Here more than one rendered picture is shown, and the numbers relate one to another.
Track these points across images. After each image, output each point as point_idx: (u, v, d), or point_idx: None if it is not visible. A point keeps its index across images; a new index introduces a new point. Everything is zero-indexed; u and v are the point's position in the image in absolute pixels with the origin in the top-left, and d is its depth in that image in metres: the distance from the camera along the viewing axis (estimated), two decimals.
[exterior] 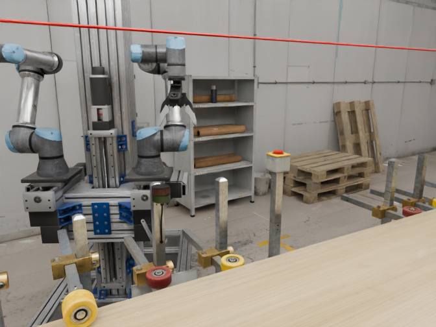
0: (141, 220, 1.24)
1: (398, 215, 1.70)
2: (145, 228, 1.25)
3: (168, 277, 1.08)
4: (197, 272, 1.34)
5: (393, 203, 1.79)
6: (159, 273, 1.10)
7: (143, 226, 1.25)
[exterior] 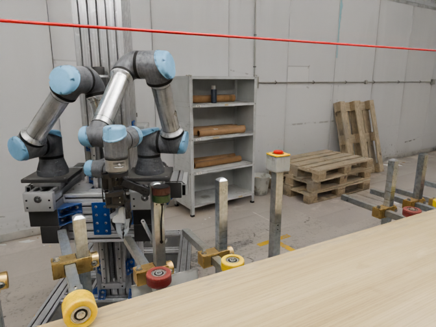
0: (141, 220, 1.24)
1: (398, 215, 1.70)
2: (145, 228, 1.25)
3: (168, 277, 1.08)
4: (197, 272, 1.34)
5: (393, 203, 1.79)
6: (159, 273, 1.10)
7: (143, 226, 1.25)
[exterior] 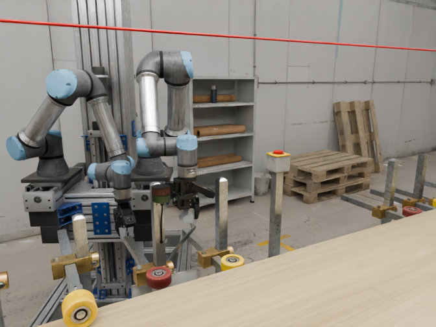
0: (194, 225, 1.36)
1: (398, 215, 1.70)
2: (189, 231, 1.34)
3: (168, 277, 1.08)
4: (197, 272, 1.34)
5: (393, 203, 1.79)
6: (159, 273, 1.10)
7: (191, 229, 1.35)
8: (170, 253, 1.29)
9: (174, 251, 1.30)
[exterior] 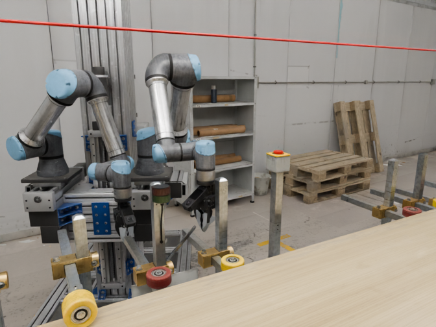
0: (194, 225, 1.36)
1: (398, 215, 1.70)
2: (189, 231, 1.34)
3: (168, 277, 1.08)
4: (197, 272, 1.34)
5: (393, 203, 1.79)
6: (159, 273, 1.10)
7: (191, 229, 1.35)
8: (170, 253, 1.29)
9: (174, 251, 1.30)
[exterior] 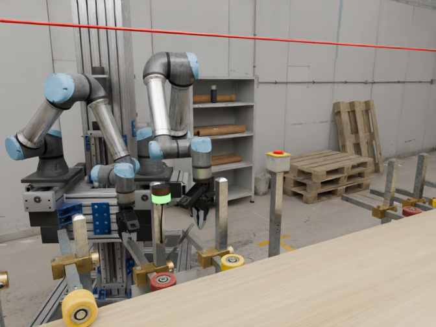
0: (193, 223, 1.35)
1: (398, 215, 1.70)
2: (187, 230, 1.34)
3: (173, 283, 1.05)
4: (197, 272, 1.34)
5: (393, 203, 1.79)
6: (164, 279, 1.06)
7: (189, 227, 1.34)
8: (170, 252, 1.29)
9: (174, 250, 1.30)
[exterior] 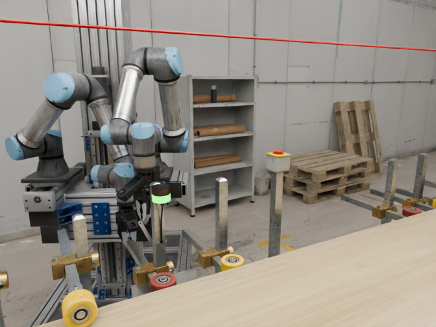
0: (138, 222, 1.24)
1: (398, 215, 1.70)
2: (143, 230, 1.24)
3: (173, 283, 1.05)
4: (197, 272, 1.34)
5: (393, 203, 1.79)
6: (164, 279, 1.06)
7: (140, 227, 1.24)
8: None
9: None
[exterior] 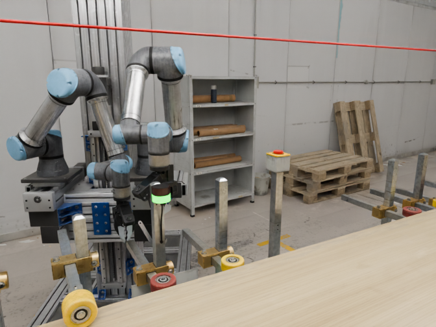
0: (138, 222, 1.24)
1: (398, 215, 1.70)
2: (143, 230, 1.24)
3: (173, 283, 1.05)
4: (197, 272, 1.34)
5: (393, 203, 1.79)
6: (164, 279, 1.06)
7: (140, 227, 1.24)
8: None
9: None
